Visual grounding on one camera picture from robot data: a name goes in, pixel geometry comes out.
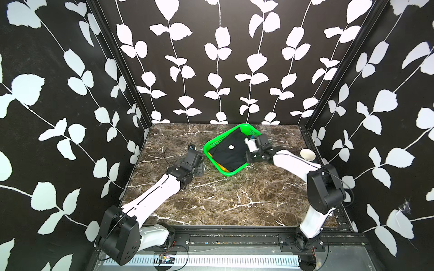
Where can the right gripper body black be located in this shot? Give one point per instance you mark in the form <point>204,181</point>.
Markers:
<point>254,156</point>

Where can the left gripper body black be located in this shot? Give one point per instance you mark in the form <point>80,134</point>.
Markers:
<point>198,171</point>

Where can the green plastic basket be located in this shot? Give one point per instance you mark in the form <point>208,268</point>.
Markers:
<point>247,129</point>

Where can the black t-shirt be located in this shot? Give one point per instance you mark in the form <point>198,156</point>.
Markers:
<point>231,152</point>

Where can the yellow t-shirt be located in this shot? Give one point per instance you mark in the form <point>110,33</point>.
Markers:
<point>219,165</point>

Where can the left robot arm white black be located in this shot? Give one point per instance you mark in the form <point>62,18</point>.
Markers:
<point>122,233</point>

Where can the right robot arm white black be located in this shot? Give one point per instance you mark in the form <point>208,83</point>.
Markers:
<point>325,190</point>

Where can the green mug white lid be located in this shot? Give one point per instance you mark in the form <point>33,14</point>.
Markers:
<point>308,154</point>

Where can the small circuit board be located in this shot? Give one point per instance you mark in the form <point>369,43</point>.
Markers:
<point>166,259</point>

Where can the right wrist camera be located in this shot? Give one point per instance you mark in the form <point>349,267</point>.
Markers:
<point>251,143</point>

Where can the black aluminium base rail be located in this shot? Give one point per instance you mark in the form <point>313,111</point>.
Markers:
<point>287,239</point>

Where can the white slotted cable duct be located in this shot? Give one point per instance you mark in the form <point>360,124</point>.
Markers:
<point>232,261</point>

